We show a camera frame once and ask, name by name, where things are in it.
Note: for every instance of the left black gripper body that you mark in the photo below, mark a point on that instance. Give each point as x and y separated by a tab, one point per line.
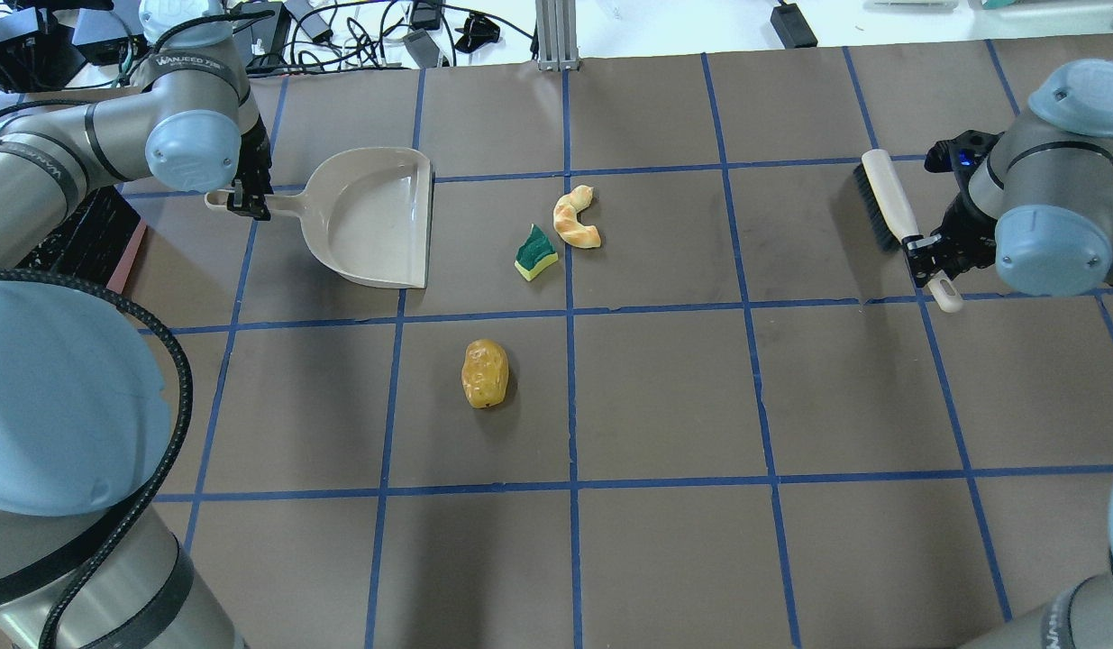
257	160

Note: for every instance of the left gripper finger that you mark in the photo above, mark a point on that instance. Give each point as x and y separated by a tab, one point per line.
235	198
258	209

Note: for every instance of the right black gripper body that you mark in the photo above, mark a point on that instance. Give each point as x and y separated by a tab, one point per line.
969	231

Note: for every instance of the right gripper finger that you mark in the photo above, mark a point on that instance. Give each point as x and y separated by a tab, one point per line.
920	249
924	271

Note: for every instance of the beige hand brush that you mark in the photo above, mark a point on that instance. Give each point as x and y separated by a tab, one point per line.
893	219

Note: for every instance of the beige plastic dustpan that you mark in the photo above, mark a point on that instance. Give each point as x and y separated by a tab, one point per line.
366	214

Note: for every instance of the green yellow sponge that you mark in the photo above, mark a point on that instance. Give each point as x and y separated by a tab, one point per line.
535	255

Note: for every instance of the toy croissant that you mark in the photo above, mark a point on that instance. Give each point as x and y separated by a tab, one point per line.
566	222

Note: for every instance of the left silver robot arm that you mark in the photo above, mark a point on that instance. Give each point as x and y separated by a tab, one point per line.
96	394

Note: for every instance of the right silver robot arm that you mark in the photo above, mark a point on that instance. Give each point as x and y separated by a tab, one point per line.
1036	203

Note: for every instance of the black lined trash bin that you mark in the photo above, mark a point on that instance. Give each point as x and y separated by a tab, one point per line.
99	242

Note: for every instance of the black power adapter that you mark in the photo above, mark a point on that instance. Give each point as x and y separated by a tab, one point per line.
791	26

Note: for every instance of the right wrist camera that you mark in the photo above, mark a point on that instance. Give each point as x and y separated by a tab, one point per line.
961	154

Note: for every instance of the aluminium frame post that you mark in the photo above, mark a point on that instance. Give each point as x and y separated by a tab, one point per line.
556	36

